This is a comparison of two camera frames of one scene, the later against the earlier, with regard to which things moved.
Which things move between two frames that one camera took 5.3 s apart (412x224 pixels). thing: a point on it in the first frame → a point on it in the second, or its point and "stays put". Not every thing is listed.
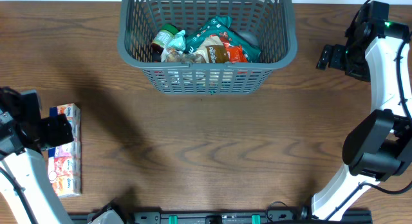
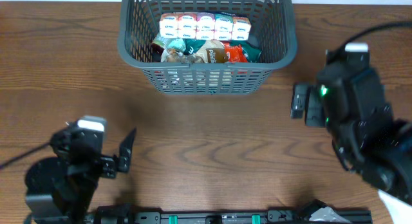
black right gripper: (330, 56) → (313, 107)
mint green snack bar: (177, 42) stays put
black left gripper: (56, 130) → (109, 166)
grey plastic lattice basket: (267, 17) stays put
